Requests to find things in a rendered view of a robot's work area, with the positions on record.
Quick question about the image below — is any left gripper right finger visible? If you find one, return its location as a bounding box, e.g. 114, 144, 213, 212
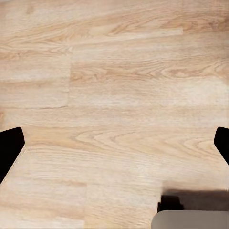
214, 127, 229, 165

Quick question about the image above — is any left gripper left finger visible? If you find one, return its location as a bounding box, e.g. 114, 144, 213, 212
0, 127, 25, 184

